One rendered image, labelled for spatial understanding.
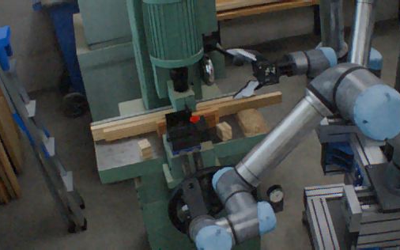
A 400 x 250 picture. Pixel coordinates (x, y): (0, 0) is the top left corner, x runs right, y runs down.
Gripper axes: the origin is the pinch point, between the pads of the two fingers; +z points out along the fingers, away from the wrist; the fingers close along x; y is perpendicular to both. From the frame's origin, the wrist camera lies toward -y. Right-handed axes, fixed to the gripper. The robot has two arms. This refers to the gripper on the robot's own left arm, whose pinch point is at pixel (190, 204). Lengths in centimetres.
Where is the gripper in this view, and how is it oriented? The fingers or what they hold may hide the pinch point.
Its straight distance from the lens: 140.8
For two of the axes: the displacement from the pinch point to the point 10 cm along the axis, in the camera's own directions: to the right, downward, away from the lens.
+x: 9.7, -2.1, 1.4
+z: -1.6, -0.4, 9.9
